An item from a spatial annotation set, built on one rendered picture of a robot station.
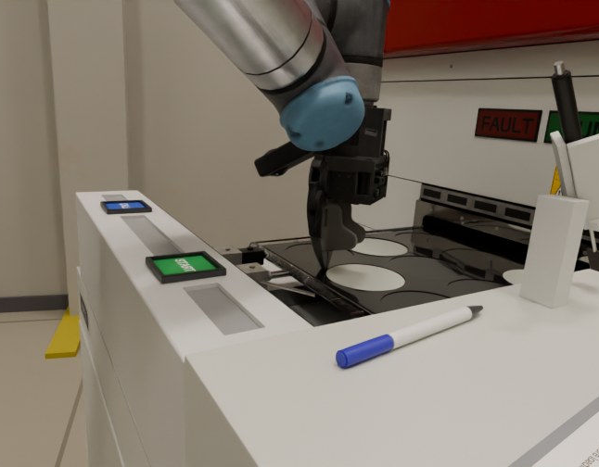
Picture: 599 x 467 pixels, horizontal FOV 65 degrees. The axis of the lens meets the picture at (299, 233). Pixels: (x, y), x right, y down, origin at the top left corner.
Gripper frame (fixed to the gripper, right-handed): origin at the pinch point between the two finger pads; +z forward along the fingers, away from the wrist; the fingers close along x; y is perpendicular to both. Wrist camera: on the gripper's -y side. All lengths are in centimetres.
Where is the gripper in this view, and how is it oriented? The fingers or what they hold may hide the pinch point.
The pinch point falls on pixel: (320, 257)
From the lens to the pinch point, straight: 63.1
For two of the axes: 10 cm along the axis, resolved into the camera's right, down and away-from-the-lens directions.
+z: -0.6, 9.7, 2.5
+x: 4.1, -2.1, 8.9
